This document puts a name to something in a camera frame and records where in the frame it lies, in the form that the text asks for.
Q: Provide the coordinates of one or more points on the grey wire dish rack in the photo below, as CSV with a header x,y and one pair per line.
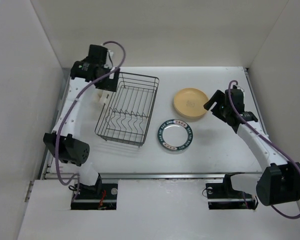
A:
x,y
126,114

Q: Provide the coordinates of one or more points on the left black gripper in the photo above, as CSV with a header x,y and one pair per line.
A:
x,y
111,84

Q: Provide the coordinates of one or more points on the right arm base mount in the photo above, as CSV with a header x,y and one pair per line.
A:
x,y
219,198

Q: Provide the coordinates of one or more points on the yellow bear plate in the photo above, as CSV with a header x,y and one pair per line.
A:
x,y
187,120

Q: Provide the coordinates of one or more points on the white plate dark green band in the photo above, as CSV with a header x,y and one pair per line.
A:
x,y
175,134

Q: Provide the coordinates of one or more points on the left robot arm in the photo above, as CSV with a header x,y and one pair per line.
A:
x,y
71,153

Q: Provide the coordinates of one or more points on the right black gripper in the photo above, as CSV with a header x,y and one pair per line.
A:
x,y
218,96

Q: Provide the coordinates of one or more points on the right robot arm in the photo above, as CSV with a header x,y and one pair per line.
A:
x,y
279,181

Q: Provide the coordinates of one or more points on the cream white plate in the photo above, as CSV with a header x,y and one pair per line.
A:
x,y
195,117

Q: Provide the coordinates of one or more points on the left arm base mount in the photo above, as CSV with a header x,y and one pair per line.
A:
x,y
103,199

